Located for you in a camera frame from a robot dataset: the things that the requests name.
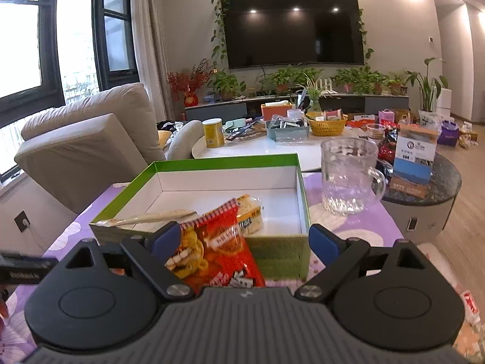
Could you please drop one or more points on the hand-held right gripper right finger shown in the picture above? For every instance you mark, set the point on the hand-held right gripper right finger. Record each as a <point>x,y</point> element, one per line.
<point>322,242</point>

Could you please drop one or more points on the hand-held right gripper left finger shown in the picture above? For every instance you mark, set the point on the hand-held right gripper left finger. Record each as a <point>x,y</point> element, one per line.
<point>168,239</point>

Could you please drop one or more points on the green cardboard box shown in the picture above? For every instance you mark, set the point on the green cardboard box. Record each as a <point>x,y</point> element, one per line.
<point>284,258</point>

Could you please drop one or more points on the red snack packet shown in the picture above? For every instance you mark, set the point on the red snack packet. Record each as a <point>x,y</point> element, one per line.
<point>223,250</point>

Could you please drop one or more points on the purple floral tablecloth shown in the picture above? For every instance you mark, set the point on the purple floral tablecloth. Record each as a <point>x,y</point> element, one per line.
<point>329,223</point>

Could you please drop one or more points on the long beige stick packet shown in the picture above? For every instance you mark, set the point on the long beige stick packet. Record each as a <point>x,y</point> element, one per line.
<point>151,218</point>

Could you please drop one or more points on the clear plastic container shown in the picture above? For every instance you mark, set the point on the clear plastic container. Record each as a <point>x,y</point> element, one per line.
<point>344,174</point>

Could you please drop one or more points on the pale yellow snack packet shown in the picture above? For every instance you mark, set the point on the pale yellow snack packet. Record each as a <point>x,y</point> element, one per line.
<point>252,212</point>

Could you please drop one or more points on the red packets on side table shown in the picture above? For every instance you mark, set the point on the red packets on side table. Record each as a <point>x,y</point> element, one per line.
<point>386,151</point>

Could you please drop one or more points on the blue-grey plastic tray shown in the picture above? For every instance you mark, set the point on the blue-grey plastic tray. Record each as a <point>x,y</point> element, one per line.
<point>286,133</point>

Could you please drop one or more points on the yellow plastic basket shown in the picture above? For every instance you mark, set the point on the yellow plastic basket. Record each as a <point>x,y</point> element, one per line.
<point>326,127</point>

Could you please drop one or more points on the yellow can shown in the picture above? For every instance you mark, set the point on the yellow can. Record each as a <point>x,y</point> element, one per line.
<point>213,133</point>

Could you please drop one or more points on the white round coffee table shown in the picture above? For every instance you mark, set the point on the white round coffee table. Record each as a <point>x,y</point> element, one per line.
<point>250,148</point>

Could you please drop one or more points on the small glass bowl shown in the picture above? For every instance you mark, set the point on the small glass bowl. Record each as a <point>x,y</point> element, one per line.
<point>375,132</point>

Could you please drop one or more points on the beige sofa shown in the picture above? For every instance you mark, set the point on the beige sofa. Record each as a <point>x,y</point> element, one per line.
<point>87,140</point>

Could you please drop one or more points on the teal pouch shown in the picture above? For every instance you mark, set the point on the teal pouch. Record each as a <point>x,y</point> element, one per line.
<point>235,124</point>

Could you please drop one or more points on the dark round side table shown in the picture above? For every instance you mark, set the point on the dark round side table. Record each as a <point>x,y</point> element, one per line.
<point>443,185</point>

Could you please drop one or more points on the orange tissue box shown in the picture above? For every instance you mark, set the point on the orange tissue box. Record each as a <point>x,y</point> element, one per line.
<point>274,112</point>

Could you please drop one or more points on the grey television cabinet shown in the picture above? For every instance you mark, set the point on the grey television cabinet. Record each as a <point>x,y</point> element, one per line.
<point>341,103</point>

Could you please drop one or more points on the pink gift box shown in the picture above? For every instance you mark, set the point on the pink gift box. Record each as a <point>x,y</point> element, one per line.
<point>386,117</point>

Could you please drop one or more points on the spider plant in vase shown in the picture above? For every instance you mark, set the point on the spider plant in vase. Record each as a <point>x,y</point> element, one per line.
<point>312,93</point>

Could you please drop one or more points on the red berry bouquet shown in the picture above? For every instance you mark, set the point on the red berry bouquet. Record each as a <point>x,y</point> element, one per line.
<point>187,79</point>

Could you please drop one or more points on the purple gift bag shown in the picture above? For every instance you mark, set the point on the purple gift bag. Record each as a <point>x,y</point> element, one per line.
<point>449,134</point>

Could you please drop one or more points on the bushy potted plant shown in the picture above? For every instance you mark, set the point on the bushy potted plant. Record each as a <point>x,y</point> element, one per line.
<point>226,83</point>

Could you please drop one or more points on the dense green potted plant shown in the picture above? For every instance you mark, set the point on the dense green potted plant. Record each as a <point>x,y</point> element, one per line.
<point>356,77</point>

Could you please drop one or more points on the wide leafy potted plant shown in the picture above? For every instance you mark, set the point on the wide leafy potted plant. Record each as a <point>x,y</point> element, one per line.
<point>284,77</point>

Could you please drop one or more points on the small potted plant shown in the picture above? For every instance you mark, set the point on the small potted plant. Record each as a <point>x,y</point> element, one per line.
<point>396,81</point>

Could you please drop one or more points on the white air purifier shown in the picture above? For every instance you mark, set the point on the white air purifier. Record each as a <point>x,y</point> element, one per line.
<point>445,102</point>

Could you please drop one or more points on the tall broad-leaf plant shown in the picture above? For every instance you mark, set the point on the tall broad-leaf plant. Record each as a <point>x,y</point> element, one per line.
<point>428,83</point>

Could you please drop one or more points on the white curtain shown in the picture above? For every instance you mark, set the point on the white curtain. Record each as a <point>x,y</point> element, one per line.
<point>149,38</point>

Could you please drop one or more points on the hanging green vine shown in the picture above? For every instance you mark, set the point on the hanging green vine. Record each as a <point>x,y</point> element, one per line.
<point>219,19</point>

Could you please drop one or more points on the wall socket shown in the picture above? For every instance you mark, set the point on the wall socket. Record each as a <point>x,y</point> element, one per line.
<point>22,221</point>

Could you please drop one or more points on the wall-mounted black television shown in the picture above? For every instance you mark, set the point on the wall-mounted black television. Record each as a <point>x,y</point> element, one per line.
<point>291,26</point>

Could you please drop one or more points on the black window frame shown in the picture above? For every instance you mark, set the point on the black window frame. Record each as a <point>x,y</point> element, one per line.
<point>49,45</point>

